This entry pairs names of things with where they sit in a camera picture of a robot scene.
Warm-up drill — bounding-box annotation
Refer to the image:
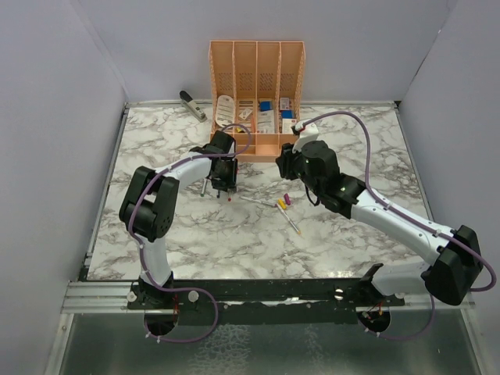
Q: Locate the green capped white pen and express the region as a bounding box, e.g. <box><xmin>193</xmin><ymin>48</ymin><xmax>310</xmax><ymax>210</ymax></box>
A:
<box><xmin>200</xmin><ymin>179</ymin><xmax>208</xmax><ymax>197</ymax></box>

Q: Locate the purple pen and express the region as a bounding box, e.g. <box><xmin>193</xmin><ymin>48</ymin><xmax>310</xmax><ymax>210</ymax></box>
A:
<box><xmin>240</xmin><ymin>196</ymin><xmax>276</xmax><ymax>207</ymax></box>

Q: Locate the yellow pen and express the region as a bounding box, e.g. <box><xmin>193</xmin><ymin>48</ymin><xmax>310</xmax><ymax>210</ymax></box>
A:
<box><xmin>277</xmin><ymin>204</ymin><xmax>302</xmax><ymax>235</ymax></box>

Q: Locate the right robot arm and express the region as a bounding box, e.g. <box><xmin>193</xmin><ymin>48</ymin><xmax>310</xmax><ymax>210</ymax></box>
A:
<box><xmin>276</xmin><ymin>141</ymin><xmax>483</xmax><ymax>305</ymax></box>

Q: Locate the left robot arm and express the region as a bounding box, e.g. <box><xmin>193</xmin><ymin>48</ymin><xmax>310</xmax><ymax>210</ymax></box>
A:
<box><xmin>119</xmin><ymin>130</ymin><xmax>238</xmax><ymax>309</ymax></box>

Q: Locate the white red card box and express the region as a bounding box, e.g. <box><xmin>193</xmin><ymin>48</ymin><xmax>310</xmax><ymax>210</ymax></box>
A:
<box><xmin>282</xmin><ymin>118</ymin><xmax>297</xmax><ymax>134</ymax></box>

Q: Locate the white paper packet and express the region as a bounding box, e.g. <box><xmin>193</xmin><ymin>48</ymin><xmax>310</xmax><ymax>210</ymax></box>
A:
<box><xmin>256</xmin><ymin>110</ymin><xmax>275</xmax><ymax>134</ymax></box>

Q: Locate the blue eraser box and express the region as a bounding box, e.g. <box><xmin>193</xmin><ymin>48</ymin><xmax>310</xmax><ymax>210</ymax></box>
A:
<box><xmin>280</xmin><ymin>110</ymin><xmax>295</xmax><ymax>119</ymax></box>
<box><xmin>259</xmin><ymin>101</ymin><xmax>273</xmax><ymax>112</ymax></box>

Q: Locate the white red staples box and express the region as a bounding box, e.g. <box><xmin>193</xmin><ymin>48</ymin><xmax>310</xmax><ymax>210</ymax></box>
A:
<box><xmin>279</xmin><ymin>97</ymin><xmax>293</xmax><ymax>111</ymax></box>

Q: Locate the white oval label card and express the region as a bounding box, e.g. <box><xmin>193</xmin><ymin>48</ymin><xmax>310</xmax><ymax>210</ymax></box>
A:
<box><xmin>214</xmin><ymin>95</ymin><xmax>235</xmax><ymax>127</ymax></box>

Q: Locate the black grey stapler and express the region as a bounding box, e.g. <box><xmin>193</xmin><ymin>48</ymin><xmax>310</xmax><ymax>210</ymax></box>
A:
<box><xmin>179</xmin><ymin>90</ymin><xmax>207</xmax><ymax>123</ymax></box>

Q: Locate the peach plastic desk organizer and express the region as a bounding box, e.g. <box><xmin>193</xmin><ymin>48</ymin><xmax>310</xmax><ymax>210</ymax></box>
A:
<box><xmin>209</xmin><ymin>41</ymin><xmax>305</xmax><ymax>163</ymax></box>

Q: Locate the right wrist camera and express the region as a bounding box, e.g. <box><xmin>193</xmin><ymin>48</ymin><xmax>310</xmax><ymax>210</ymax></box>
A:
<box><xmin>291</xmin><ymin>120</ymin><xmax>319</xmax><ymax>153</ymax></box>

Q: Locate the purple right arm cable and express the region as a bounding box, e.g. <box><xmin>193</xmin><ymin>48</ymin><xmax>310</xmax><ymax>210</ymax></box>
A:
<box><xmin>300</xmin><ymin>111</ymin><xmax>498</xmax><ymax>340</ymax></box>

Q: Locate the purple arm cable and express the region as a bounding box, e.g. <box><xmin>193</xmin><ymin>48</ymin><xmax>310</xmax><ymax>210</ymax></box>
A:
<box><xmin>300</xmin><ymin>111</ymin><xmax>498</xmax><ymax>340</ymax></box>
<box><xmin>127</xmin><ymin>123</ymin><xmax>253</xmax><ymax>345</ymax></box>

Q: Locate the black mounting rail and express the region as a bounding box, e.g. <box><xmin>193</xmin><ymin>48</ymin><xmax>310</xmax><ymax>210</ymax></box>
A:
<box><xmin>127</xmin><ymin>270</ymin><xmax>404</xmax><ymax>326</ymax></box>

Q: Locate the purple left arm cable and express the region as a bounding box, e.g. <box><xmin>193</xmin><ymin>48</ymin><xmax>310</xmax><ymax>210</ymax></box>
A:
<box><xmin>127</xmin><ymin>123</ymin><xmax>253</xmax><ymax>345</ymax></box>

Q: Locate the aluminium frame rail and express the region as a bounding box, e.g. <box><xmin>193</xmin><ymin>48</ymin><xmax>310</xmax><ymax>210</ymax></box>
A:
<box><xmin>62</xmin><ymin>281</ymin><xmax>476</xmax><ymax>314</ymax></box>

